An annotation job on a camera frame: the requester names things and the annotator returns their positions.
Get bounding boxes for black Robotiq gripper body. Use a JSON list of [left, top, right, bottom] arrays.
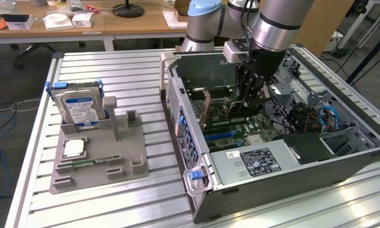
[[241, 48, 289, 80]]

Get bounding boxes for black Nvidia graphics card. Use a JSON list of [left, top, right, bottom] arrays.
[[202, 87, 271, 130]]

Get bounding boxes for perforated metal disk bay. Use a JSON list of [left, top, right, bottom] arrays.
[[262, 70, 310, 133]]

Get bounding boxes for green motherboard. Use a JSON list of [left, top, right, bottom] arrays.
[[186, 84, 283, 152]]

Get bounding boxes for blue expansion slot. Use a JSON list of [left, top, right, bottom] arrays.
[[204, 132, 239, 141]]

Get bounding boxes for wooden cabinet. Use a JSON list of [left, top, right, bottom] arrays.
[[293, 0, 355, 57]]

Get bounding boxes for black stand leg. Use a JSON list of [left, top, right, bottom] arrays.
[[345, 0, 380, 86]]

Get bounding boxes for white booklet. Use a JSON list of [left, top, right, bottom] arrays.
[[163, 10, 190, 29]]

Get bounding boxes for gray power supply unit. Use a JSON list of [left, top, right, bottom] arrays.
[[208, 139, 301, 186]]

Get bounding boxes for brown cardboard box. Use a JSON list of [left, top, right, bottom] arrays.
[[174, 0, 191, 16]]

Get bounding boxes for open dark gray PC case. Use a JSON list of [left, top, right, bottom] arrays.
[[159, 44, 380, 224]]

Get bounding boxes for wooden desk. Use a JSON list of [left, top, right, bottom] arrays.
[[0, 0, 279, 46]]

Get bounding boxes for black lamp base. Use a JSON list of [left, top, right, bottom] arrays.
[[112, 0, 146, 18]]

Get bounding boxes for hard disk with blue caddy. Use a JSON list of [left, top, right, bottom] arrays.
[[46, 78, 111, 131]]

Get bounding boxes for gray printed parts rack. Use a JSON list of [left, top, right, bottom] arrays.
[[50, 96, 151, 195]]

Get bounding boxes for green RAM stick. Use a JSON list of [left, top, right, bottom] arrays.
[[71, 158, 111, 167]]

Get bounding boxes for silver CPU chip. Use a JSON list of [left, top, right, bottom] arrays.
[[64, 140, 87, 157]]

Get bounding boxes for white labelled box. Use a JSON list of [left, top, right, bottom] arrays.
[[71, 13, 95, 28]]

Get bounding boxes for white box with round insert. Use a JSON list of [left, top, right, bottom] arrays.
[[43, 13, 75, 31]]

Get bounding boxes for black chair base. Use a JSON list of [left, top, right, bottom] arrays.
[[11, 42, 58, 70]]

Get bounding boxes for black topped white box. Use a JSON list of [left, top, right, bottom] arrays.
[[2, 14, 35, 30]]

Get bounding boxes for gray wrist camera box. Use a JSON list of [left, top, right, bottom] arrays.
[[223, 38, 258, 64]]

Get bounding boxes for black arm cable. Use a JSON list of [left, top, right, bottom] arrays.
[[241, 0, 254, 57]]

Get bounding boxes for blue wire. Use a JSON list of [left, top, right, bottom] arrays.
[[317, 106, 342, 132]]

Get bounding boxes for blue floor cable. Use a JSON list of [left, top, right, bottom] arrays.
[[0, 104, 19, 205]]

